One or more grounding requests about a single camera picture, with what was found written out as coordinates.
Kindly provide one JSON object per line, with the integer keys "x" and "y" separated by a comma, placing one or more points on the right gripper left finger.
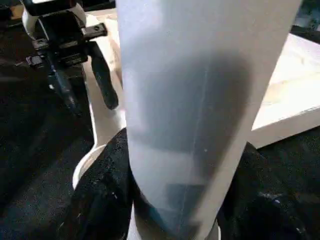
{"x": 105, "y": 195}

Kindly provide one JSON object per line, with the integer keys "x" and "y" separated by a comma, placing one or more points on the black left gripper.
{"x": 65, "y": 37}

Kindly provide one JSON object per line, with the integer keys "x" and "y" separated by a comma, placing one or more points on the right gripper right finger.
{"x": 262, "y": 205}

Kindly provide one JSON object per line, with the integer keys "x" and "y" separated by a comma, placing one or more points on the white plastic table leg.
{"x": 187, "y": 100}

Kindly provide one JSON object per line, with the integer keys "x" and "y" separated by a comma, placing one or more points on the white plastic table top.
{"x": 287, "y": 100}

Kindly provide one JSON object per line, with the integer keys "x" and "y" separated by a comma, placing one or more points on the black shiny mat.
{"x": 30, "y": 150}

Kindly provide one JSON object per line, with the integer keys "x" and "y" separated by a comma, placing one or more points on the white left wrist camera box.
{"x": 30, "y": 17}

